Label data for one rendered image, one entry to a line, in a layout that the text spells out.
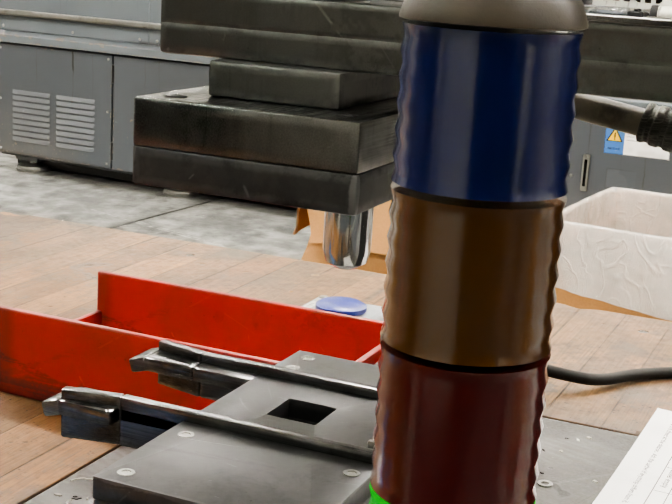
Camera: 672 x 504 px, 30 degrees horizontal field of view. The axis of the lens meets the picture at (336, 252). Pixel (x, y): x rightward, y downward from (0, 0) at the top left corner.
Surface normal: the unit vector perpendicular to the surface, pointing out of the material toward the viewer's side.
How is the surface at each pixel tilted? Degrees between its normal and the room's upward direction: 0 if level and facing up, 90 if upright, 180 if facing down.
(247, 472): 0
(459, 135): 76
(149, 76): 90
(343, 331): 90
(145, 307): 90
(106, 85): 90
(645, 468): 1
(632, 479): 1
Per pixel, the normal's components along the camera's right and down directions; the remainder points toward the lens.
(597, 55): -0.40, 0.19
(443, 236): -0.46, 0.41
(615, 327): 0.06, -0.97
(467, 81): -0.32, -0.04
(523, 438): 0.63, -0.03
